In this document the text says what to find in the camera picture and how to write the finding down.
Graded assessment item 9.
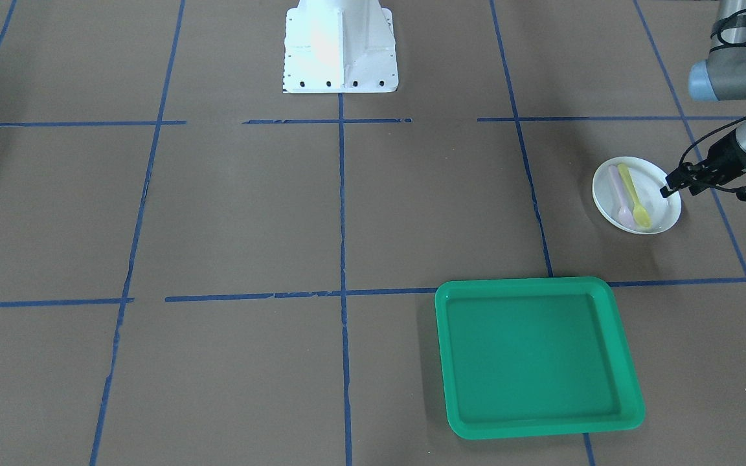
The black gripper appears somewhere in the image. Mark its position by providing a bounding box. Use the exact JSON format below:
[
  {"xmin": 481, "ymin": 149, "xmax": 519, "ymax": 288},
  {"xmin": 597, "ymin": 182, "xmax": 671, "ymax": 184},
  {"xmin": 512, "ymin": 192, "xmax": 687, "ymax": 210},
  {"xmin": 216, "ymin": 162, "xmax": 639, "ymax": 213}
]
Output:
[{"xmin": 660, "ymin": 129, "xmax": 746, "ymax": 201}]

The yellow plastic spoon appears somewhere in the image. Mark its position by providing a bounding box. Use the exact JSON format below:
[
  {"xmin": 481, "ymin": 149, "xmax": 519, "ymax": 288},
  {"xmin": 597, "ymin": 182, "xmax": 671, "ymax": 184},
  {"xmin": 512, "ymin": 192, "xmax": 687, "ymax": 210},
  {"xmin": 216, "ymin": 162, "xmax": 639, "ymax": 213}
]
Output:
[{"xmin": 616, "ymin": 163, "xmax": 652, "ymax": 230}]

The white round plate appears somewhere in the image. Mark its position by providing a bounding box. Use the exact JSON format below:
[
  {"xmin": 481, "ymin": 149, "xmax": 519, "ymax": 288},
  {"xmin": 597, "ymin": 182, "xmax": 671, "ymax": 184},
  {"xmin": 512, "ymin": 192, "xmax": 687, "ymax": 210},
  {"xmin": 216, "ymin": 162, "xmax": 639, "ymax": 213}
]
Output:
[{"xmin": 591, "ymin": 157, "xmax": 682, "ymax": 236}]

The pink plastic spoon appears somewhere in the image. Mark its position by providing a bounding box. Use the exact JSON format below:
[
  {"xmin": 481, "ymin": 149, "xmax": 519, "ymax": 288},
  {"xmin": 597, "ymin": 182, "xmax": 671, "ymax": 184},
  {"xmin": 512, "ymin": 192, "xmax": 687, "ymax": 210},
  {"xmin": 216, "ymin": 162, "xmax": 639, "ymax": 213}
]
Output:
[{"xmin": 607, "ymin": 164, "xmax": 637, "ymax": 230}]

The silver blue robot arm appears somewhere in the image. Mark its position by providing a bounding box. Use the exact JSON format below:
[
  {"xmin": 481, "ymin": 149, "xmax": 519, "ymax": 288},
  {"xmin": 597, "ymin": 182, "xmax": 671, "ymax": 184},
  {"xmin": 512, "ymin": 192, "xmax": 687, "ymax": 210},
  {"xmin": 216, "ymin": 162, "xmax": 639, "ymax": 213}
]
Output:
[{"xmin": 660, "ymin": 1, "xmax": 746, "ymax": 201}]

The green plastic tray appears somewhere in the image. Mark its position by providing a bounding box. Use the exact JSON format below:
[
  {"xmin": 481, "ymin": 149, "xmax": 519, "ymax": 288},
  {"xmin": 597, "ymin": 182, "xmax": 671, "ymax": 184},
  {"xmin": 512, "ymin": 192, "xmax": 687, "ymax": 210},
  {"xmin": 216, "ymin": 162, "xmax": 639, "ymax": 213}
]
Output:
[{"xmin": 435, "ymin": 276, "xmax": 646, "ymax": 440}]

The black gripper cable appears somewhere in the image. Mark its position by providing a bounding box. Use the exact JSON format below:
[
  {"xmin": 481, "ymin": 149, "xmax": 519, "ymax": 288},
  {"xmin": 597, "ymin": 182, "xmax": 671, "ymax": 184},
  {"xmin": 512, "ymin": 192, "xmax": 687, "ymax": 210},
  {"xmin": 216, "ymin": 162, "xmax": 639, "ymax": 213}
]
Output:
[{"xmin": 677, "ymin": 13, "xmax": 746, "ymax": 195}]

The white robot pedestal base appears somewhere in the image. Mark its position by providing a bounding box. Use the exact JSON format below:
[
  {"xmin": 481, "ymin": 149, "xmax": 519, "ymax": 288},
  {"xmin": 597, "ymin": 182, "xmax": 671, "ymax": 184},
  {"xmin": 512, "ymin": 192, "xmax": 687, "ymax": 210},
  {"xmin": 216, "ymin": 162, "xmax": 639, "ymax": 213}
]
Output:
[{"xmin": 282, "ymin": 1, "xmax": 400, "ymax": 94}]

